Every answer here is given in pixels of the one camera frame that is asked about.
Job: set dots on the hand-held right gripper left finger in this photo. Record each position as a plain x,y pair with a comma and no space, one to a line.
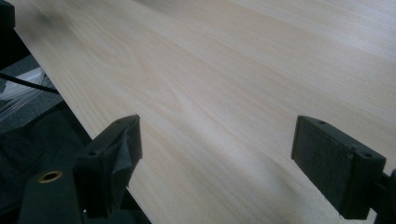
107,174

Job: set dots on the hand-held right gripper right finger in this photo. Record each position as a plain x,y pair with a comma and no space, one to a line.
330,165

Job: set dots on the clear plastic sheet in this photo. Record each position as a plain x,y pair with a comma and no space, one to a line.
21,93

